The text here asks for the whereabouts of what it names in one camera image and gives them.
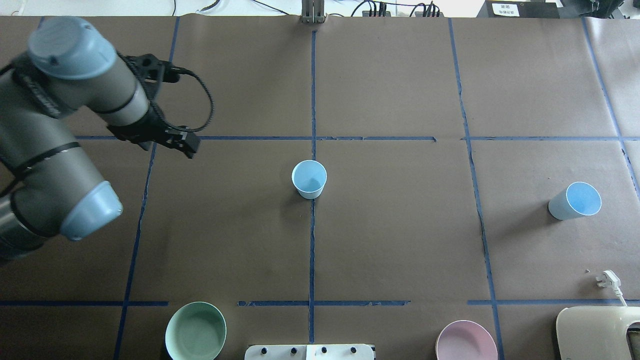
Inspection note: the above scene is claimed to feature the white toaster power cord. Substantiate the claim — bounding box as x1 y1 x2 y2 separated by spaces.
595 270 629 307

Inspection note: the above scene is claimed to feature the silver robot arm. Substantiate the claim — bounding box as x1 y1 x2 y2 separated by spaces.
0 16 215 261

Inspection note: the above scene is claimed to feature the aluminium frame post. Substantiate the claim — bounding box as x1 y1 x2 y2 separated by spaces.
301 0 326 24

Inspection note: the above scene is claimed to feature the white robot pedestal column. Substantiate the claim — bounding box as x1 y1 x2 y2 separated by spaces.
244 343 377 360

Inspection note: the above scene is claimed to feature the cream white toaster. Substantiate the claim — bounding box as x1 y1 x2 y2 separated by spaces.
555 305 640 360

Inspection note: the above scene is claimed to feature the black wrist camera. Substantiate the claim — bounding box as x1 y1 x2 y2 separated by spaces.
121 54 181 100

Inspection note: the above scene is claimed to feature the black box with label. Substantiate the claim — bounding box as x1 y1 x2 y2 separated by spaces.
476 0 560 19

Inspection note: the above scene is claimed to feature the blue cup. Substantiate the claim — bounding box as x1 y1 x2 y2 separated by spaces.
291 159 328 200
547 181 602 221

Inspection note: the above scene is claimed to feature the green bowl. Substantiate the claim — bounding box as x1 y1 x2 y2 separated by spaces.
164 301 227 360

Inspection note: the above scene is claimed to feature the black camera cable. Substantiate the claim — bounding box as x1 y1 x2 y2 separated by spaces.
170 67 216 133

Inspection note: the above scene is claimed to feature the pink bowl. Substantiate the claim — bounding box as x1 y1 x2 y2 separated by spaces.
434 320 499 360

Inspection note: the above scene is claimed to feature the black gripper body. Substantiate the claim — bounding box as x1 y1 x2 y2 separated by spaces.
106 102 171 151

